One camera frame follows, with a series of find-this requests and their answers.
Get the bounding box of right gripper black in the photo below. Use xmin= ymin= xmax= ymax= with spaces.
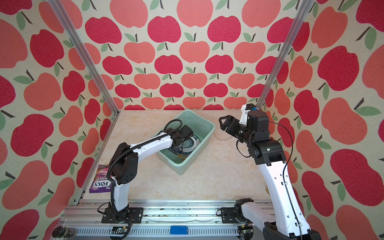
xmin=221 ymin=114 xmax=256 ymax=148

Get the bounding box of small dark patterned plate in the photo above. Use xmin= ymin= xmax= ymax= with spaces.
xmin=177 ymin=134 xmax=200 ymax=158

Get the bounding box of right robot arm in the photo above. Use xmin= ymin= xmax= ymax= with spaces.
xmin=219 ymin=105 xmax=321 ymax=240

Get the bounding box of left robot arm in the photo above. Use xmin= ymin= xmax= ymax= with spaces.
xmin=107 ymin=119 xmax=194 ymax=216

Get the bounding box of mint green plastic bin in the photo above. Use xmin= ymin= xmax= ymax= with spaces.
xmin=157 ymin=110 xmax=216 ymax=175

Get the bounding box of clear glass plate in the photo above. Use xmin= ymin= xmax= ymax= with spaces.
xmin=214 ymin=129 xmax=232 ymax=141

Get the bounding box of purple Fox's candy bag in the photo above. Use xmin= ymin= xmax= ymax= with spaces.
xmin=89 ymin=165 xmax=112 ymax=194

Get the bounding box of dark cylindrical can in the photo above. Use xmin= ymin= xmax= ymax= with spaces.
xmin=52 ymin=226 xmax=78 ymax=238

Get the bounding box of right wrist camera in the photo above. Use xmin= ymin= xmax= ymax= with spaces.
xmin=239 ymin=104 xmax=260 ymax=125

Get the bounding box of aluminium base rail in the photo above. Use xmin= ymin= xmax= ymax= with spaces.
xmin=50 ymin=199 xmax=310 ymax=240

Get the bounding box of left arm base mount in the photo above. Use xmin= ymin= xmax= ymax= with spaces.
xmin=101 ymin=207 xmax=144 ymax=224

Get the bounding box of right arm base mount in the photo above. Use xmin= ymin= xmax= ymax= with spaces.
xmin=218 ymin=207 xmax=243 ymax=224

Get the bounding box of blue block on rail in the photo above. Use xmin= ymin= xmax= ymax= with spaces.
xmin=170 ymin=226 xmax=188 ymax=235

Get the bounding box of right aluminium frame post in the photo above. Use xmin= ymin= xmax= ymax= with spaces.
xmin=257 ymin=0 xmax=315 ymax=110

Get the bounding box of aluminium frame post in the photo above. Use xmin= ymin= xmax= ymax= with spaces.
xmin=48 ymin=0 xmax=120 ymax=116
xmin=257 ymin=0 xmax=315 ymax=110

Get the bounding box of left aluminium frame post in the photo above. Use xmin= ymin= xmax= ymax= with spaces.
xmin=48 ymin=0 xmax=120 ymax=116

